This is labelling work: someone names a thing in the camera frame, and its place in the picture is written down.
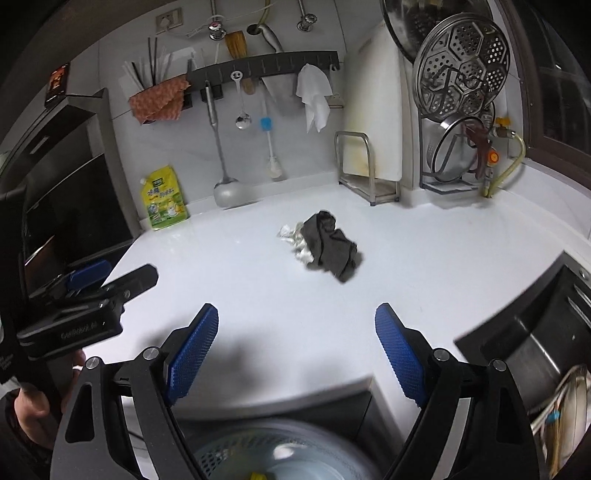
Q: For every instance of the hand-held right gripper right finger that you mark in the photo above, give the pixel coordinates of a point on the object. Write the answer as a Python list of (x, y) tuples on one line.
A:
[(401, 360)]

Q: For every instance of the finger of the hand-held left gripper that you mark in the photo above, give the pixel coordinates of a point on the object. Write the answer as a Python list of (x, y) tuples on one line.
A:
[(87, 272), (134, 279)]

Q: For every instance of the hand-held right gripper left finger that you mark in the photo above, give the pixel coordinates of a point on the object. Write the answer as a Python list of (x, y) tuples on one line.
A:
[(194, 350)]

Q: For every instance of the pale blue plastic waste basket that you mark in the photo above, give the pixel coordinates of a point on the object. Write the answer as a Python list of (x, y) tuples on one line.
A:
[(286, 443)]

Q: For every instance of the dark grey cloth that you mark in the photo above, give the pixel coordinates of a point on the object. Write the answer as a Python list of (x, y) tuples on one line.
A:
[(330, 249)]

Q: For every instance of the silver wrapper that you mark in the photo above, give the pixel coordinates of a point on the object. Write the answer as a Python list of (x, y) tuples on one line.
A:
[(291, 235)]

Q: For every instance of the person's left forearm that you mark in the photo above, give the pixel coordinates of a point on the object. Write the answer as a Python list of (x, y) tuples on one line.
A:
[(18, 457)]

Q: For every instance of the person's left hand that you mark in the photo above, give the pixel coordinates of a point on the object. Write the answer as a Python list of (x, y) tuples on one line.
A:
[(32, 410)]

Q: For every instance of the green yellow refill pouch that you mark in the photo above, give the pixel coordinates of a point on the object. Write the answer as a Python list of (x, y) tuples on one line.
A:
[(164, 203)]

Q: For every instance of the black oven appliance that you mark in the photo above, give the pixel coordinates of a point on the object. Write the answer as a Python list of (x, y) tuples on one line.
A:
[(60, 184)]

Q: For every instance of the steel ladle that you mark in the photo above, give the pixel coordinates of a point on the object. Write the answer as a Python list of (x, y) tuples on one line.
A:
[(228, 194)]

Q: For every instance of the black kitchen sink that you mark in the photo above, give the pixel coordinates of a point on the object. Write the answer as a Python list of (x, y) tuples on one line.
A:
[(531, 341)]

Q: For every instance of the steel cutting board rack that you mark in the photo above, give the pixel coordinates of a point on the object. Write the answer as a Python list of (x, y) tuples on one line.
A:
[(369, 184)]

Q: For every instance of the dark metal lid rack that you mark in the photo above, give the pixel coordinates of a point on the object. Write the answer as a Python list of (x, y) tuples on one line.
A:
[(443, 186)]

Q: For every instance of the beige plate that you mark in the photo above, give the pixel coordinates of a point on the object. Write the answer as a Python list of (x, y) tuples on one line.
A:
[(577, 406)]

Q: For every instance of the orange patterned dishcloth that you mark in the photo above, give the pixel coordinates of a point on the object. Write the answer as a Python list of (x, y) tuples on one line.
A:
[(157, 99)]

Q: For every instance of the dark printed card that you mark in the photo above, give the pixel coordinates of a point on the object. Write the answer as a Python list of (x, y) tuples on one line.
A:
[(57, 83)]

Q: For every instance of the small steel spoon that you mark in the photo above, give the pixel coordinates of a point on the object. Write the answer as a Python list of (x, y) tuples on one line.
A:
[(243, 121)]

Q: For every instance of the glass pot lid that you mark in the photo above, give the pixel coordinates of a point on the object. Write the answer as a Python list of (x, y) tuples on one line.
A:
[(455, 152)]

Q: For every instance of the chopsticks bundle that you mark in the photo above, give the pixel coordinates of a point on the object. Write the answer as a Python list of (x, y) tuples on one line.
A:
[(150, 60)]

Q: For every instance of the gas valve with orange knob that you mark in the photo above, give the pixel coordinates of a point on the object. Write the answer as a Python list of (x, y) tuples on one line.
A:
[(493, 157)]

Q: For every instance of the brown pot holder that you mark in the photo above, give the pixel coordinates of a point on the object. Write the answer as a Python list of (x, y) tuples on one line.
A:
[(480, 147)]

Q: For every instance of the steel cleaver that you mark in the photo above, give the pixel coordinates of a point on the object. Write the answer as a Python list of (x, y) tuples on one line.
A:
[(281, 92)]

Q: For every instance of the wooden spatula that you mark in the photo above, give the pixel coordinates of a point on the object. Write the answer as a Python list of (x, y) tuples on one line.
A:
[(235, 44)]

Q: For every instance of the white hanging cloth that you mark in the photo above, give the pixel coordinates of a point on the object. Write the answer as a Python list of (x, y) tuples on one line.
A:
[(314, 92)]

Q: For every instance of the white cutting board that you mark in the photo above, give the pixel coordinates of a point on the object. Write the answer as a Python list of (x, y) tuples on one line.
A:
[(378, 92)]

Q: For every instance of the perforated steel steamer plate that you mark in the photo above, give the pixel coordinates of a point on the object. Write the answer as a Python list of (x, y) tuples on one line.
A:
[(461, 64)]

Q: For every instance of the dark framed window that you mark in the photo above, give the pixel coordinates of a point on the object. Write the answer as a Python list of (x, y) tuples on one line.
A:
[(554, 69)]

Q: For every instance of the dark wall utensil rail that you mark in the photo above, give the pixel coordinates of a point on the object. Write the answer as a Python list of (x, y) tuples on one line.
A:
[(277, 62)]

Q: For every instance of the wall power outlet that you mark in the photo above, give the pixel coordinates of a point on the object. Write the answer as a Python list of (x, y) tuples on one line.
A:
[(167, 21)]

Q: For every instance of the chrome wall water valve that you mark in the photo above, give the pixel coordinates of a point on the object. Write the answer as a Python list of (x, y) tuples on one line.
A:
[(216, 30), (306, 21)]

